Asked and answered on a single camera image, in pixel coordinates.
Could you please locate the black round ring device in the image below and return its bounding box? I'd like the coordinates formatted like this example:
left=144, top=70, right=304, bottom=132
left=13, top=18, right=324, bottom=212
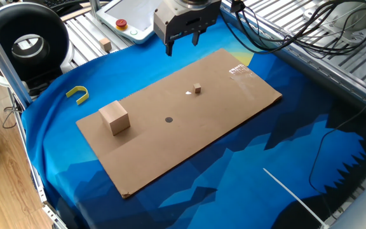
left=0, top=1, right=75, bottom=87

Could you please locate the light wooden desk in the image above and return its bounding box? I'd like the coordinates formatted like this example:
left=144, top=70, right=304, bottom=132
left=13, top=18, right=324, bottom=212
left=60, top=0, right=111, bottom=22

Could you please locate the silver metal mounting plate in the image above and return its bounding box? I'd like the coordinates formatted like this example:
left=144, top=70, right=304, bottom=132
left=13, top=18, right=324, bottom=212
left=302, top=0, right=366, bottom=47

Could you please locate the clear shiny tape patch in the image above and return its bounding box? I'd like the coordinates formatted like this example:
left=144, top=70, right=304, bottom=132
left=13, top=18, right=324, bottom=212
left=229, top=64, right=255, bottom=83

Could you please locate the black cable bundle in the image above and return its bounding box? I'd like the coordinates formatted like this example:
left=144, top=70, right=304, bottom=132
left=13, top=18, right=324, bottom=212
left=219, top=0, right=366, bottom=57

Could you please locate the brown cardboard sheet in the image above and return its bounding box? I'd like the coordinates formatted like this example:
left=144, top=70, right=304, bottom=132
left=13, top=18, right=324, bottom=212
left=75, top=48, right=283, bottom=200

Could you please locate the medium wooden cube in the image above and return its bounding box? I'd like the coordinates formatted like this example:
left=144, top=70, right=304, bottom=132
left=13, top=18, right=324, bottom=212
left=98, top=37, right=112, bottom=53

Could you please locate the aluminium table edge rail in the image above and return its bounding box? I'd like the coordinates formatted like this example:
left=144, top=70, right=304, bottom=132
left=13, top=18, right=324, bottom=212
left=219, top=0, right=366, bottom=120

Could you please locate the grey Schunk gripper body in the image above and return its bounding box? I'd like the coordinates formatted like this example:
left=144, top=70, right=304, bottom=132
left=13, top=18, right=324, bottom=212
left=153, top=0, right=222, bottom=45

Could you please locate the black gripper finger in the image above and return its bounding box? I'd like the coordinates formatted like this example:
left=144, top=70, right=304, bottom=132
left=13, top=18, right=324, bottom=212
left=191, top=29, right=207, bottom=47
left=165, top=40, right=175, bottom=57

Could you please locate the aluminium frame post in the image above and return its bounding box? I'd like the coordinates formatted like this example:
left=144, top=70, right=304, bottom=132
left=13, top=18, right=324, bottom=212
left=0, top=9, right=33, bottom=109
left=89, top=0, right=102, bottom=19

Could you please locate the large wooden block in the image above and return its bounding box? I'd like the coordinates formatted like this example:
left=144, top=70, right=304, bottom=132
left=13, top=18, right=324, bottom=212
left=98, top=100, right=131, bottom=137

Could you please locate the thin black cable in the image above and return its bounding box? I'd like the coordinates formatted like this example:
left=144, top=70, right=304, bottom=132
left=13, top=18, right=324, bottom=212
left=308, top=79, right=366, bottom=222

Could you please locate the blue mountain print cloth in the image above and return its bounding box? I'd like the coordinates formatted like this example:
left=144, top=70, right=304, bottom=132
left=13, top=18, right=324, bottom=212
left=20, top=15, right=366, bottom=229

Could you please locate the black keyboard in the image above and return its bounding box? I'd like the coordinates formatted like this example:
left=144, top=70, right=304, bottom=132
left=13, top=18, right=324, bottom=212
left=39, top=0, right=82, bottom=10

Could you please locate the yellow U-shaped piece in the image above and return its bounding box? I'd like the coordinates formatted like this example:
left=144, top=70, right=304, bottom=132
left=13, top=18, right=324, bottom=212
left=65, top=85, right=90, bottom=106

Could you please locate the white teach pendant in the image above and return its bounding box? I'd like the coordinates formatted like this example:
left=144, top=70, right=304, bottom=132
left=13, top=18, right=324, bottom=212
left=95, top=0, right=165, bottom=45

